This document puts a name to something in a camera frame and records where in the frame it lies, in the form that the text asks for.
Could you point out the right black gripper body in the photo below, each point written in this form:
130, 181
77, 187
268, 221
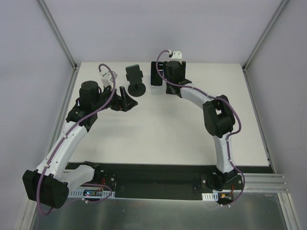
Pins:
158, 73

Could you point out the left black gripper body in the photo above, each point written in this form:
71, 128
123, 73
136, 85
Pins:
119, 101

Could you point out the black phone blue edge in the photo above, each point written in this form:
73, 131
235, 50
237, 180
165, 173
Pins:
156, 80

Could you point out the silver folding phone stand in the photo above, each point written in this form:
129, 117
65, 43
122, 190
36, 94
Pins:
158, 90

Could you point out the black round-base phone stand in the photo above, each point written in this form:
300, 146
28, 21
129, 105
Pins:
137, 90

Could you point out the black phone teal edge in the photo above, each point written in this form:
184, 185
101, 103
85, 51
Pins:
133, 74

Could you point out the black folding phone stand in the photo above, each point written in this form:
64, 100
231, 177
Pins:
170, 89

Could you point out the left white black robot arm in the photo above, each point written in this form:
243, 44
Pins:
48, 184

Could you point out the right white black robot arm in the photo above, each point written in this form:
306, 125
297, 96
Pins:
219, 120

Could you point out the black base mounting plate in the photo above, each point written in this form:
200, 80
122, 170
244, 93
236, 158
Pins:
172, 182

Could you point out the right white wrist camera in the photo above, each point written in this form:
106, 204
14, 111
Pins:
175, 55

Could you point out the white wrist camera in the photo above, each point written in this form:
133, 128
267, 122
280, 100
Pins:
175, 55
106, 79

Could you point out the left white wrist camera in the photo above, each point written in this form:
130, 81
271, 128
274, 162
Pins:
106, 79

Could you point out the right aluminium frame post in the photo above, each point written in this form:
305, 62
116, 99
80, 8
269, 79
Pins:
270, 25

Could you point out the aluminium frame post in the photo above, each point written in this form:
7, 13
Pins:
270, 25
56, 32

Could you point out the left white cable duct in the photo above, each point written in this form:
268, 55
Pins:
90, 194

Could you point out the white cable duct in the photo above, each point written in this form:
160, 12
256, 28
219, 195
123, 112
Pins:
218, 196
90, 194

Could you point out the left aluminium frame post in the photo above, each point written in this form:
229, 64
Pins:
56, 32

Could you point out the right white cable duct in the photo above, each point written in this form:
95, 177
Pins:
218, 196

